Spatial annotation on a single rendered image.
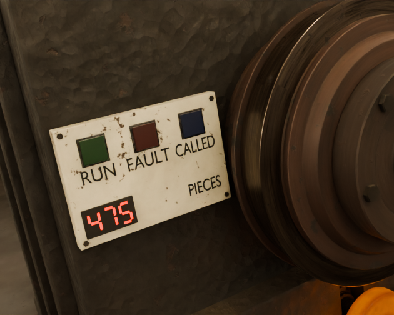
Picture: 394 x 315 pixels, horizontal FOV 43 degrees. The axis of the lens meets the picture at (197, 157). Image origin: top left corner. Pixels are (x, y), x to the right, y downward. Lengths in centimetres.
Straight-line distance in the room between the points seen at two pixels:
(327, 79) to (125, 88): 29
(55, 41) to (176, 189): 28
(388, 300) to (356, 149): 39
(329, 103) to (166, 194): 28
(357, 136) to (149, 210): 32
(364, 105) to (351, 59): 7
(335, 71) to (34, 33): 41
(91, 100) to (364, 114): 38
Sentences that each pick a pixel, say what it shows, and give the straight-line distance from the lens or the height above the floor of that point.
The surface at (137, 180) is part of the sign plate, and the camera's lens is 75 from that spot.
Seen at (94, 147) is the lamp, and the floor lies 120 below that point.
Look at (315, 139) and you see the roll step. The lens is 70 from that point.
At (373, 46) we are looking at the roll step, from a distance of 76.
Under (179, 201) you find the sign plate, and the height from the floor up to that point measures 108.
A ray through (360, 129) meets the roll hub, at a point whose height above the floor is 118.
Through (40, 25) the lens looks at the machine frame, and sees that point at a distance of 72.
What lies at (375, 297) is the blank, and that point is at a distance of 98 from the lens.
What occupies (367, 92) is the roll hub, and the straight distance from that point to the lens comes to 71.
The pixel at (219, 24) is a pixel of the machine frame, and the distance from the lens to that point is 82.
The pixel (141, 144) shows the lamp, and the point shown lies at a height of 119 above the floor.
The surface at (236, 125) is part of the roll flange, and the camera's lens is 74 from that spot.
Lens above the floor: 135
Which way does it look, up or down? 15 degrees down
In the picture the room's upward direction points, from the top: 10 degrees counter-clockwise
